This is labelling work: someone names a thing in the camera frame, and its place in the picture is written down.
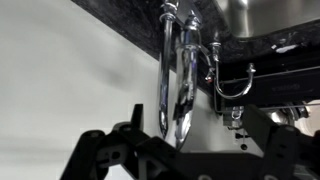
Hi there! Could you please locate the steel bowl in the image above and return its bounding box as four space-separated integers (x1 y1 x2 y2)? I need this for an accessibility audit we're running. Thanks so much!
265 100 320 136

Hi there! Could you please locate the stainless steel sink basin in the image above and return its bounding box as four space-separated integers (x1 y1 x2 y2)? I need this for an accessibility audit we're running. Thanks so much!
215 0 320 39

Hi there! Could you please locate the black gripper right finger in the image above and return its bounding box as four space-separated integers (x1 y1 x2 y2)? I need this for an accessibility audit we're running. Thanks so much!
240 104 301 180

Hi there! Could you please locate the small chrome curved tap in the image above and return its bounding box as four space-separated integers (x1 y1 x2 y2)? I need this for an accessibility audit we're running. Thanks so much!
209 40 257 101

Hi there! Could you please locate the black dish rack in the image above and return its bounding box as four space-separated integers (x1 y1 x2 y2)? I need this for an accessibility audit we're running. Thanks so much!
213 49 320 113

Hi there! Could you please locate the chrome faucet spout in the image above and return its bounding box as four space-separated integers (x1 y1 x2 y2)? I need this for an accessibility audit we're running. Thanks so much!
173 11 204 152

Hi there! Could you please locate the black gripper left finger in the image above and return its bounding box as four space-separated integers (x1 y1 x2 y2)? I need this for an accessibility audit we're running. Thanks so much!
59 103 152 180

